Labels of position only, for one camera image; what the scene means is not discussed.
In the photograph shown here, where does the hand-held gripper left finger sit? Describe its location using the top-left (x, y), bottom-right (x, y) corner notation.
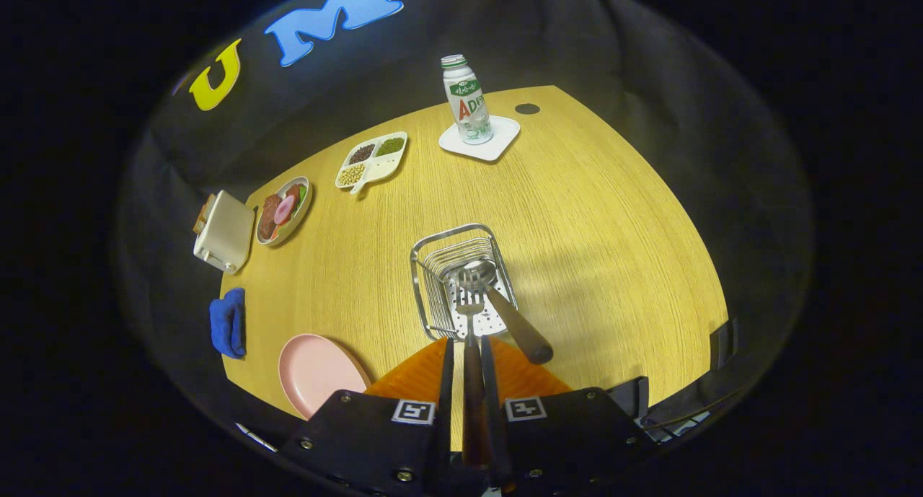
top-left (280, 337), bottom-right (456, 497)

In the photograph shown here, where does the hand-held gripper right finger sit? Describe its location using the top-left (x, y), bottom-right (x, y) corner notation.
top-left (480, 335), bottom-right (657, 494)

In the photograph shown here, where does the wooden-handled metal fork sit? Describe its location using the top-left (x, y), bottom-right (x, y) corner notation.
top-left (454, 286), bottom-right (487, 470)

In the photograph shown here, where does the wooden-handled metal spoon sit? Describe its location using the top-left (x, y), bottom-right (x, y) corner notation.
top-left (446, 258), bottom-right (555, 366)

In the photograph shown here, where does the pink plate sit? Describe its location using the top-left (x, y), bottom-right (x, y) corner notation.
top-left (278, 333), bottom-right (373, 420)

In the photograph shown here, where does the blue folded cloth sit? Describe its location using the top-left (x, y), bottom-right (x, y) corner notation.
top-left (209, 287), bottom-right (247, 360)

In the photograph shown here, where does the grey food plate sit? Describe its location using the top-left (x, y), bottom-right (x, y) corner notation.
top-left (255, 176), bottom-right (314, 247)

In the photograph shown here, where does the white divided dish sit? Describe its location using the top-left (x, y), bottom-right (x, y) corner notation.
top-left (335, 131), bottom-right (409, 195)

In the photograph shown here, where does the brown meat piece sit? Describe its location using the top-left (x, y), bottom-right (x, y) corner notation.
top-left (258, 194), bottom-right (283, 241)

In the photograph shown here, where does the white square coaster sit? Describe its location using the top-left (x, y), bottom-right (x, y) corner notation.
top-left (438, 115), bottom-right (521, 162)

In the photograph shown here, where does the white toaster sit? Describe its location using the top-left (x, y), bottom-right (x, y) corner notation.
top-left (193, 190), bottom-right (256, 275)

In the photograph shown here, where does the white bottle with green label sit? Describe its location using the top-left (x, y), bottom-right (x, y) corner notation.
top-left (441, 54), bottom-right (494, 146)

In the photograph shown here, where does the brown toast slice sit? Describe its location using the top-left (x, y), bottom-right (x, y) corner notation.
top-left (193, 193), bottom-right (216, 234)

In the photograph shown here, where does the black backdrop cloth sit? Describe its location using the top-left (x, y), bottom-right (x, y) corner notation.
top-left (115, 0), bottom-right (816, 476)

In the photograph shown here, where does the metal wire basket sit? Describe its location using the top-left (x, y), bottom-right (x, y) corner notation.
top-left (410, 223), bottom-right (518, 341)

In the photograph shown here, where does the black bracket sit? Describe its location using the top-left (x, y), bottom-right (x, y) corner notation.
top-left (709, 318), bottom-right (741, 371)

